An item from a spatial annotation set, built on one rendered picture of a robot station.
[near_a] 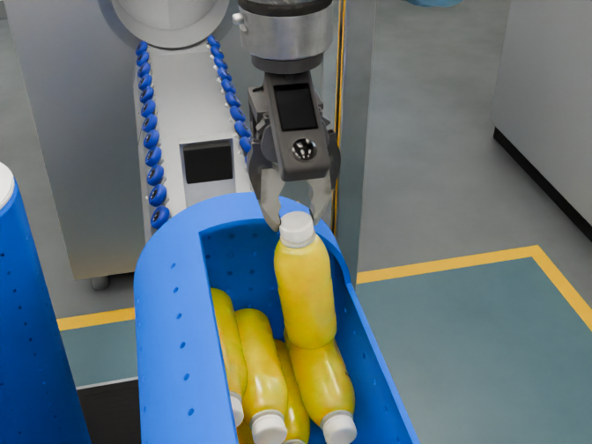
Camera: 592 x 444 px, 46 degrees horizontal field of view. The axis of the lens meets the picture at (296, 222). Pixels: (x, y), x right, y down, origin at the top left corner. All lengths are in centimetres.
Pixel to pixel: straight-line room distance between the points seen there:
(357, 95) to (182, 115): 47
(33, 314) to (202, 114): 63
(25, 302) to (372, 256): 163
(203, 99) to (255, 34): 114
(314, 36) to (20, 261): 86
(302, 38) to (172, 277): 31
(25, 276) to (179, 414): 77
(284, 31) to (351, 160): 92
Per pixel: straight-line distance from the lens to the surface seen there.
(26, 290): 140
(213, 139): 130
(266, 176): 74
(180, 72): 196
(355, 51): 143
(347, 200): 161
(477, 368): 237
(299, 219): 78
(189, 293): 76
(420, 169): 329
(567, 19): 298
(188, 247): 81
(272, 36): 65
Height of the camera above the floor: 172
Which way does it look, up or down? 36 degrees down
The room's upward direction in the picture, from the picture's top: straight up
